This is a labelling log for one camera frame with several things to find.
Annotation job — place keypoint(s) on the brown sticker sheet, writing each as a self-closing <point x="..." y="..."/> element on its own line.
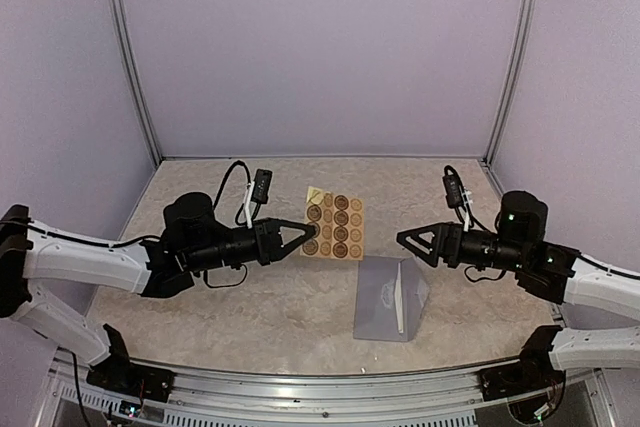
<point x="338" y="221"/>

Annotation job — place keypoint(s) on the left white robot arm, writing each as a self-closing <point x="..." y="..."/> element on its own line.
<point x="157" y="267"/>

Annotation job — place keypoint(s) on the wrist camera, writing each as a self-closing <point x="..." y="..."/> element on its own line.
<point x="256" y="195"/>
<point x="456" y="196"/>

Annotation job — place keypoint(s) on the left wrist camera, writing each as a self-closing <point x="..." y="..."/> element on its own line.
<point x="256" y="195"/>

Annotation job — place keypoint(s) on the right aluminium frame post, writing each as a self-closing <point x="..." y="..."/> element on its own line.
<point x="508" y="91"/>

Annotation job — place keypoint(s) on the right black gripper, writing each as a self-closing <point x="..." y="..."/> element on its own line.
<point x="446" y="244"/>

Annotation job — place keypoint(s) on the grey envelope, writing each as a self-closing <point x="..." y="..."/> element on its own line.
<point x="375" y="318"/>

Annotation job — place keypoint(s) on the beige letter sheet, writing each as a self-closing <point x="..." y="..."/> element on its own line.
<point x="398" y="300"/>

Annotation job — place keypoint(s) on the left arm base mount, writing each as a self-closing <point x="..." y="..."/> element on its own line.
<point x="125" y="377"/>

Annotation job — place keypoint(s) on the left aluminium frame post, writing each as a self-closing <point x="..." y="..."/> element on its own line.
<point x="132" y="76"/>

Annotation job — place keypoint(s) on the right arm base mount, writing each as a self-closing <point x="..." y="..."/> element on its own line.
<point x="527" y="374"/>

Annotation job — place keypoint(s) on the front aluminium rail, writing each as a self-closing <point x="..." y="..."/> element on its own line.
<point x="209" y="397"/>

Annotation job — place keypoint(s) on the aluminium frame post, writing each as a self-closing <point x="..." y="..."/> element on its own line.
<point x="132" y="76"/>
<point x="508" y="91"/>

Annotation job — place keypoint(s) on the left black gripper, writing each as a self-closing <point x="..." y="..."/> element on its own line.
<point x="268" y="239"/>

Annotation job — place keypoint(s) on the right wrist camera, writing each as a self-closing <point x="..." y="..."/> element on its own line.
<point x="456" y="196"/>

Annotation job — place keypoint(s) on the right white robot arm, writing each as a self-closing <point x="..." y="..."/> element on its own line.
<point x="551" y="272"/>

